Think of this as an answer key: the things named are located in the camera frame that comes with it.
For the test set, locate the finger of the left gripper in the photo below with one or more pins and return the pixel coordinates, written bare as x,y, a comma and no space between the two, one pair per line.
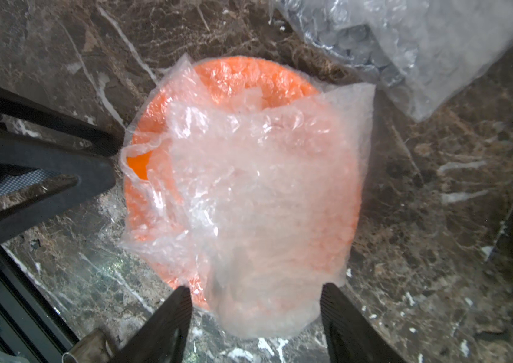
102,142
94,175

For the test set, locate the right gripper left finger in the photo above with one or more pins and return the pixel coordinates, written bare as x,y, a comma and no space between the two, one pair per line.
164,336

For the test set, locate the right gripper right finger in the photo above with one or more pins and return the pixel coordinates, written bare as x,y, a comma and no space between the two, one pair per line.
350,338

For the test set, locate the orange dinner plate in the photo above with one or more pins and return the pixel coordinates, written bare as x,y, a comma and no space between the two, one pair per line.
220,136

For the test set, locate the bubble wrap around orange plate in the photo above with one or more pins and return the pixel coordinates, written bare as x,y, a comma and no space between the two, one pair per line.
256,204

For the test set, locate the bubble wrapped plate left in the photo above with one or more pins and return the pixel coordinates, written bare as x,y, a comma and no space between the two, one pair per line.
420,52

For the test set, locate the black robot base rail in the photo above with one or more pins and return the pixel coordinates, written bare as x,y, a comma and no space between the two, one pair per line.
31,330

